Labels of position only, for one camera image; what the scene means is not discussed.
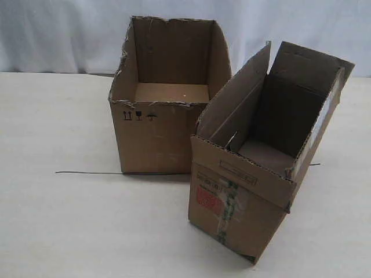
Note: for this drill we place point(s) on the narrow cardboard box with tape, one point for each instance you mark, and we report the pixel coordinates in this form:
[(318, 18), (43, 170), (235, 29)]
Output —
[(255, 141)]

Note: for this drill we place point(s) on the large open cardboard box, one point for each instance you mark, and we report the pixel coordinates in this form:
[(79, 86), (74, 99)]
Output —
[(169, 71)]

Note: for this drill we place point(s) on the thin black line marker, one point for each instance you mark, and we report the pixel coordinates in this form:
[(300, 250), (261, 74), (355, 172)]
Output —
[(110, 173)]

